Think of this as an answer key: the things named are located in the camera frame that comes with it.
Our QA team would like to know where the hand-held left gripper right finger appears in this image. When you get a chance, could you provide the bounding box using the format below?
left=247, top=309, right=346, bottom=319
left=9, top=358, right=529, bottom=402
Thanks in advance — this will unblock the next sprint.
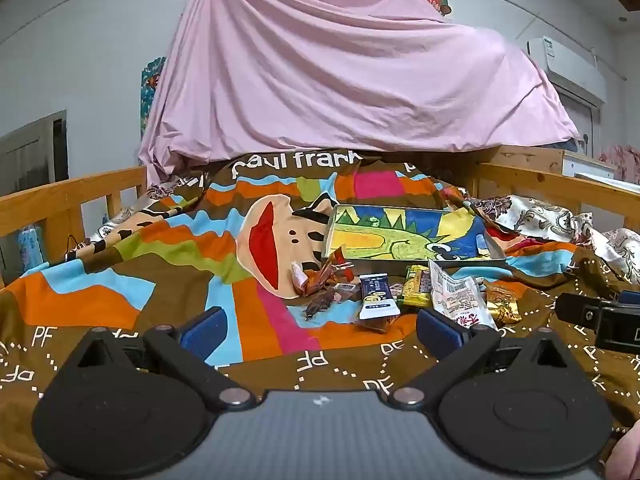
left=391, top=307, right=576, bottom=407

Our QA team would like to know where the floral patterned quilt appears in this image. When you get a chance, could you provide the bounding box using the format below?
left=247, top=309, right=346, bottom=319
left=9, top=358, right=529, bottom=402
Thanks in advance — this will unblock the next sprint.
left=440, top=182, right=640, bottom=286

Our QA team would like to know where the small clear snack packet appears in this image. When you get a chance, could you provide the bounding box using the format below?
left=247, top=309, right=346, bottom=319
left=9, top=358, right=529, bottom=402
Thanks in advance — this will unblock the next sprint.
left=332, top=282, right=358, bottom=306

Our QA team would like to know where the dinosaur print tin tray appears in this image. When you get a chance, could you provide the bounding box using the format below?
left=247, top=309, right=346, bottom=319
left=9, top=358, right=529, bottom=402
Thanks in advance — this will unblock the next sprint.
left=324, top=204, right=508, bottom=263

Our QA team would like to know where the white green snack packet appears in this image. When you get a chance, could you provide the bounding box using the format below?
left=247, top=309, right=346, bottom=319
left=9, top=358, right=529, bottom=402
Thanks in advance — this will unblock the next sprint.
left=427, top=259, right=488, bottom=332

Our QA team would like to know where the teal floral cloth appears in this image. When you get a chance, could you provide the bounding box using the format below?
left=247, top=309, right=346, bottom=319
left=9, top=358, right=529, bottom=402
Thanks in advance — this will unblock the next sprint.
left=140, top=56, right=166, bottom=136

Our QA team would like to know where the yellow green snack packet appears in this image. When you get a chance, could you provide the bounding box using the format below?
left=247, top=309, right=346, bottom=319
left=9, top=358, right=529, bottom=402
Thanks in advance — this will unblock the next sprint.
left=397, top=265, right=433, bottom=309

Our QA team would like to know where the colourful printed blanket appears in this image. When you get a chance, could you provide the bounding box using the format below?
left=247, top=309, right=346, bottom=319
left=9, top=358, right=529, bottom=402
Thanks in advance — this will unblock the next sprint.
left=0, top=150, right=640, bottom=480

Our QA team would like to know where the white air conditioner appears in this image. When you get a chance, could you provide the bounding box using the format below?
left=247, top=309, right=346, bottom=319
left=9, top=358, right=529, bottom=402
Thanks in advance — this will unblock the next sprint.
left=525, top=36, right=608, bottom=103

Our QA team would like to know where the pink sheet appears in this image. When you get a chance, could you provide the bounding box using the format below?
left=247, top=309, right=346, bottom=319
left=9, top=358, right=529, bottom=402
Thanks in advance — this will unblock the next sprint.
left=137, top=0, right=583, bottom=186

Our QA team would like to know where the red topped orange packet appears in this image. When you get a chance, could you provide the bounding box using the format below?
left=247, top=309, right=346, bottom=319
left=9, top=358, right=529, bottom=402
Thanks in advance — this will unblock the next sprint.
left=327, top=245, right=355, bottom=281

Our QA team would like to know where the grey door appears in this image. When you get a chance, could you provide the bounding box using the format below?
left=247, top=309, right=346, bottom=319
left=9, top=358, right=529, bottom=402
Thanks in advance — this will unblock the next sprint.
left=0, top=110, right=68, bottom=271

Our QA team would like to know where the golden brown snack packet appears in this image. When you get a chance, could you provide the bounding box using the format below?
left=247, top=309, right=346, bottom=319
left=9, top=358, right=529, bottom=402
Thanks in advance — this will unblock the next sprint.
left=481, top=281, right=522, bottom=326

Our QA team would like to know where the wooden bed rail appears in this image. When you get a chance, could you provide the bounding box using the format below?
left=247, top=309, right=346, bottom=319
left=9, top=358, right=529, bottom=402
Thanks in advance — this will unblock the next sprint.
left=0, top=166, right=148, bottom=288

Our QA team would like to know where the blue white sachet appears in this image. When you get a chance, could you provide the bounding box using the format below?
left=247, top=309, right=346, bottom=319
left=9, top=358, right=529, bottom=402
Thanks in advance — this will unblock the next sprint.
left=357, top=273, right=398, bottom=322

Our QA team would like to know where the orange snack packet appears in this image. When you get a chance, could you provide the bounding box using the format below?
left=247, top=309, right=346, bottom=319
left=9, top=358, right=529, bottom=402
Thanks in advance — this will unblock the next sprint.
left=300, top=260, right=341, bottom=297

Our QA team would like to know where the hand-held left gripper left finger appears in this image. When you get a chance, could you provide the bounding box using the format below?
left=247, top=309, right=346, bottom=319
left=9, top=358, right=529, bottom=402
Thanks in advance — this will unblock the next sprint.
left=70, top=306, right=256, bottom=407

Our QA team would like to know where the blue tissue pack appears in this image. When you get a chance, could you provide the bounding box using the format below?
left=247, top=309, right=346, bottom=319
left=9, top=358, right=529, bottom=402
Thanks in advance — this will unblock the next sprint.
left=17, top=225, right=43, bottom=267

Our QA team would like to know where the dark brown snack packet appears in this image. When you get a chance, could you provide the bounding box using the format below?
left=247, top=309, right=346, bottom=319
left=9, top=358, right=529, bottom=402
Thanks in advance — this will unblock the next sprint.
left=304, top=294, right=343, bottom=322

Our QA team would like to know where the red floral cloth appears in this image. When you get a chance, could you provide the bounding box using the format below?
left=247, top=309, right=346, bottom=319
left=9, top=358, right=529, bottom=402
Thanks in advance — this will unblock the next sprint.
left=414, top=0, right=453, bottom=16

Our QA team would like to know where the pink floral cloth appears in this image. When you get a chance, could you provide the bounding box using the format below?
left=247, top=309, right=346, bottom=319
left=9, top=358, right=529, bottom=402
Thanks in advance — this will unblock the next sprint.
left=597, top=145, right=640, bottom=184

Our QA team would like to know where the black cable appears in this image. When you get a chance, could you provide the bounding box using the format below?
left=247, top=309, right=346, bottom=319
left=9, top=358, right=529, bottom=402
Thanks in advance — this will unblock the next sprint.
left=62, top=234, right=97, bottom=262

